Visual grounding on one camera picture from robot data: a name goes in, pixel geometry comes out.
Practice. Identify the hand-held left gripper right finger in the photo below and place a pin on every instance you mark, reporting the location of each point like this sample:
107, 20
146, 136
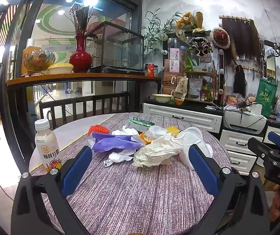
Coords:
203, 169

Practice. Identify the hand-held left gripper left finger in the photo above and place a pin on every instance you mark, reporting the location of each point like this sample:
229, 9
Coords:
76, 169

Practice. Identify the orange foam fruit net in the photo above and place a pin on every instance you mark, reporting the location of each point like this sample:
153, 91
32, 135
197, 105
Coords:
98, 129

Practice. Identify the white low drawer unit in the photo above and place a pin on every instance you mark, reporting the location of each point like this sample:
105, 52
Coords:
237, 142

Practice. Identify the white printer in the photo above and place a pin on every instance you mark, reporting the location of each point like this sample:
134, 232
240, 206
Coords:
242, 124

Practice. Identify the translucent plastic cup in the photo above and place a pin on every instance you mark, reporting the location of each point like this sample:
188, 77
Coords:
191, 137

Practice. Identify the white-capped juice bottle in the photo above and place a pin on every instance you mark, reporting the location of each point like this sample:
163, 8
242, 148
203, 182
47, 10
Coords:
47, 149

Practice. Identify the grey tablecloth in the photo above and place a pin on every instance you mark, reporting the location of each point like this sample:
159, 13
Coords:
69, 132

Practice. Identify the white paper scrap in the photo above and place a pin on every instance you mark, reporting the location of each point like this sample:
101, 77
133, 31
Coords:
116, 157

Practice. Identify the purple plastic bag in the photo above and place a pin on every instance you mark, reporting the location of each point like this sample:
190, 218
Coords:
113, 143

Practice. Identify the green tote bag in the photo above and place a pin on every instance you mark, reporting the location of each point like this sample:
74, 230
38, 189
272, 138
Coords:
266, 95

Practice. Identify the white drawer cabinet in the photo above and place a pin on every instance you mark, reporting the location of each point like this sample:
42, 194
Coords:
193, 121

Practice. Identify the yellow foam fruit net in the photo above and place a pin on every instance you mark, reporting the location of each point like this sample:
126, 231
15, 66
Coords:
173, 129

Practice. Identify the crumpled white paper wrapper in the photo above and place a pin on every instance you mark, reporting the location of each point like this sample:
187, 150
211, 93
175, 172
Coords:
154, 151

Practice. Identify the white plastic bag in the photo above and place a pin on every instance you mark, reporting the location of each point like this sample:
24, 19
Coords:
156, 132

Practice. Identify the crumpled white tissue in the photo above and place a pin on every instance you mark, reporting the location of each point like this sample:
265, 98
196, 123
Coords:
124, 131

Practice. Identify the orange snack wrapper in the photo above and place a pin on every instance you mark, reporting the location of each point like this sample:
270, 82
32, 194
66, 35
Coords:
145, 138

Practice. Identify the black railing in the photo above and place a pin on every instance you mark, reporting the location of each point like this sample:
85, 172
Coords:
81, 102

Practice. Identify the black wig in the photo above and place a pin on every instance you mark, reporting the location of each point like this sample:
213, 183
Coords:
239, 80

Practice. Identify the green and white carton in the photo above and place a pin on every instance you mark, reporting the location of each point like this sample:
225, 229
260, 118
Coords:
140, 123

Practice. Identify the wooden shelf rack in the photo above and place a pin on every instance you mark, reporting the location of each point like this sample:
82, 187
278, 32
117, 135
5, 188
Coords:
210, 83

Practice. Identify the grey pouch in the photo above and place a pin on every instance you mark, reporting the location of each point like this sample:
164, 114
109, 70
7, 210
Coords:
195, 88

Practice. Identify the cream bowl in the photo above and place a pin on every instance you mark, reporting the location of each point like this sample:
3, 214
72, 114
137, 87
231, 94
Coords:
162, 98

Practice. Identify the beige paper bag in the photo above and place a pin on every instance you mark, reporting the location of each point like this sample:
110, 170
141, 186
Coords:
181, 88

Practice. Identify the orange-edged counter shelf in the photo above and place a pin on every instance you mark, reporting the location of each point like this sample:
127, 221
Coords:
81, 77

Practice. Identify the brown printed box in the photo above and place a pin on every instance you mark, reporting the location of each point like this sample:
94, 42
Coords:
170, 78
171, 66

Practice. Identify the yellow lidded bowl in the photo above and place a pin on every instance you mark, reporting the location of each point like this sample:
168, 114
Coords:
60, 68

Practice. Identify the hanging brown wigs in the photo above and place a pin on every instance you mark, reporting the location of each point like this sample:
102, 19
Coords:
240, 36

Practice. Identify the red vase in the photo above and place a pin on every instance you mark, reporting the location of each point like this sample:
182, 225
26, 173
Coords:
80, 58

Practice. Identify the red tin can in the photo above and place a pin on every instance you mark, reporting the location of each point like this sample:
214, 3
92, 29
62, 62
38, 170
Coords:
149, 70

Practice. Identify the gold lotus ornament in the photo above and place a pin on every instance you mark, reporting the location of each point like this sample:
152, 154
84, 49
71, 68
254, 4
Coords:
38, 61

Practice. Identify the red round hat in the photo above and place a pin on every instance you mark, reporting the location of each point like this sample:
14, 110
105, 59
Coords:
220, 37

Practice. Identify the black and white mask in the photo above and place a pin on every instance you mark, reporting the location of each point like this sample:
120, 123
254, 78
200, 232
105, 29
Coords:
200, 45

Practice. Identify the pink picture card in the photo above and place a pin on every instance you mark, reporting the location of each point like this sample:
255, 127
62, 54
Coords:
174, 53

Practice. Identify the glass terrarium tank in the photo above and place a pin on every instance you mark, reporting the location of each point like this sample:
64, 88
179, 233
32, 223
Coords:
120, 46

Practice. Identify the small white hat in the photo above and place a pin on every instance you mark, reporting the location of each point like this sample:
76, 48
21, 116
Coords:
181, 34
163, 37

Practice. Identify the green bamboo plant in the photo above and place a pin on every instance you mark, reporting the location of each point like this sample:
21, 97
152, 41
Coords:
152, 36

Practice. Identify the yellow flower bouquet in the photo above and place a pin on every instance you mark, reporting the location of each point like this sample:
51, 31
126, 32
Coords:
186, 20

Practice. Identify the dried flower branches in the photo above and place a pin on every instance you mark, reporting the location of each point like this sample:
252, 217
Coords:
81, 17

